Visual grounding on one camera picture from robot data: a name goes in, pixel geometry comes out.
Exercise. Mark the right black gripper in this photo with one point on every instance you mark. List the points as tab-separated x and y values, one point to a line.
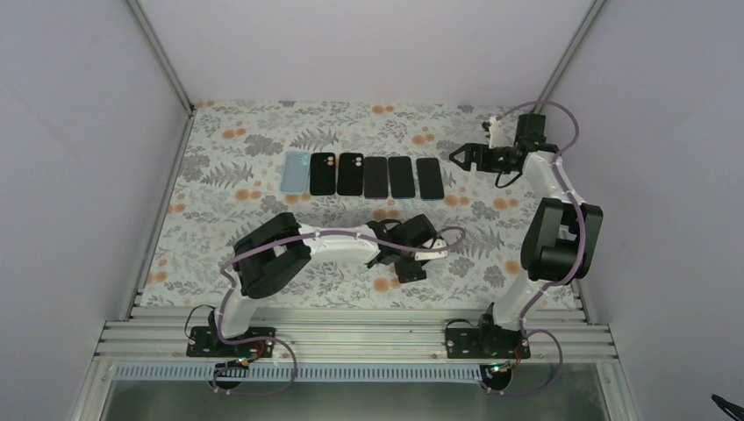
481	160

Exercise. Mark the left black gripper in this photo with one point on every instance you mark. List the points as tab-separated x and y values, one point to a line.
408	272

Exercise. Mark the black smartphone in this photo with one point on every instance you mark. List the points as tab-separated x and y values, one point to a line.
401	178

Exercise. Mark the purple smartphone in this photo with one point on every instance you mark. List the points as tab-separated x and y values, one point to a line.
375	177

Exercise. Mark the black phone case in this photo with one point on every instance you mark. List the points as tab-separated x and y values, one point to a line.
322	174
350	174

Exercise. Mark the light-blue phone case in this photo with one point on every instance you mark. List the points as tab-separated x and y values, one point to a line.
295	174

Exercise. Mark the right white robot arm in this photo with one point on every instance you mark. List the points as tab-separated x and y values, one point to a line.
560	241

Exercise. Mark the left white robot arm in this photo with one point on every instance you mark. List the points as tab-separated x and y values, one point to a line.
269	258

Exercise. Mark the floral patterned table mat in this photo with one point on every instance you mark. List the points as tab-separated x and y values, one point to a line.
229	184

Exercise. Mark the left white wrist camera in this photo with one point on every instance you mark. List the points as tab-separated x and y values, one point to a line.
433	249

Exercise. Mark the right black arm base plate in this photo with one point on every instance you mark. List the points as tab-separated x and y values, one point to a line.
464	340

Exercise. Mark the right aluminium frame post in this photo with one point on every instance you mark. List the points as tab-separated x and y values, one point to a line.
580	35

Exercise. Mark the aluminium frame post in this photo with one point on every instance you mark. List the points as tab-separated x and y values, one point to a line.
580	35
153	42

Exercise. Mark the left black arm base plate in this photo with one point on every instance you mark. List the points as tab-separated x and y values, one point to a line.
203	342

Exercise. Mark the aluminium mounting rail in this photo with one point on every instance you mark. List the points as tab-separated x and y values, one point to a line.
345	336

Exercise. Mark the slotted grey cable duct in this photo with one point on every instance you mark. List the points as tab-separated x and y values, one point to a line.
305	372

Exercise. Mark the left aluminium frame post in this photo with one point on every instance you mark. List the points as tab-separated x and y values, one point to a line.
153	42

